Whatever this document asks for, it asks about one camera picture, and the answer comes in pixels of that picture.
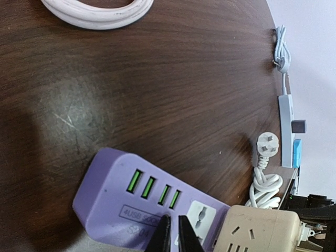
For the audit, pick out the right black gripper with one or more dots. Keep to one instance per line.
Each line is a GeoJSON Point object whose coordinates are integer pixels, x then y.
{"type": "Point", "coordinates": [314, 210]}

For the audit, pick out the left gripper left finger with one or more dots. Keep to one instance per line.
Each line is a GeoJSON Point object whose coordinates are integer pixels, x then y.
{"type": "Point", "coordinates": [161, 239]}

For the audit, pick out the blue charger plug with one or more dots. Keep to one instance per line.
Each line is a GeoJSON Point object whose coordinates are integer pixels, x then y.
{"type": "Point", "coordinates": [297, 153]}

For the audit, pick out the purple power strip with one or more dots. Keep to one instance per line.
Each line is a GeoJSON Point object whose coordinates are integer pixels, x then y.
{"type": "Point", "coordinates": [122, 198]}

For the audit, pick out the grey power strip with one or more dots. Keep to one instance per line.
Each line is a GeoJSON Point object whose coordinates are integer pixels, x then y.
{"type": "Point", "coordinates": [287, 137]}

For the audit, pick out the black charger plug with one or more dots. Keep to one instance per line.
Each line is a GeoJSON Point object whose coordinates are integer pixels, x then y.
{"type": "Point", "coordinates": [298, 126]}

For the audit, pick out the beige cube socket adapter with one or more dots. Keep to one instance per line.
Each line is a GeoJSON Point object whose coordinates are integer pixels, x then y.
{"type": "Point", "coordinates": [257, 229]}

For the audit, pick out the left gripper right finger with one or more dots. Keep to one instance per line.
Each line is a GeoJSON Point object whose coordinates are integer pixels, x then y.
{"type": "Point", "coordinates": [188, 241]}

